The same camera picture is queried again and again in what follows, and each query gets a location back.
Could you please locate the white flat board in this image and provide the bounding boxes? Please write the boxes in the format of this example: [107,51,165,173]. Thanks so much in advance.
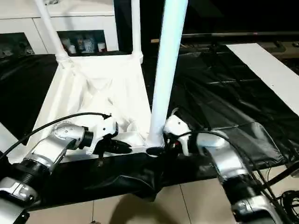
[226,42,299,116]

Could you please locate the black horizontal bar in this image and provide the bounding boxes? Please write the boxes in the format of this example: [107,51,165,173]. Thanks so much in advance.
[181,31,299,40]

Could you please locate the dark cabinet with yellow label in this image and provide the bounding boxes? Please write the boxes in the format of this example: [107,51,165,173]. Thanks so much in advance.
[114,0,299,49]

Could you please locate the white plastic table top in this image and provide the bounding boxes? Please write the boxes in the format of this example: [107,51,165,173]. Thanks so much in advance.
[9,52,165,164]

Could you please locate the white cabinet with glass doors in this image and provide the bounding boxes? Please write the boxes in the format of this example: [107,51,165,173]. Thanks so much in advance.
[0,0,120,56]

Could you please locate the black work mat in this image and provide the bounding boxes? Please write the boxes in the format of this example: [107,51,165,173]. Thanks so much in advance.
[0,42,299,208]

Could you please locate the white plastic table leg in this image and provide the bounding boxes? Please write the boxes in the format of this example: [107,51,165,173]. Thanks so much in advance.
[145,0,189,151]
[34,0,71,65]
[130,0,144,62]
[0,122,18,154]

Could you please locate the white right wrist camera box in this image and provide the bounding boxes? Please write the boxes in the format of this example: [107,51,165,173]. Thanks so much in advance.
[164,108,193,157]

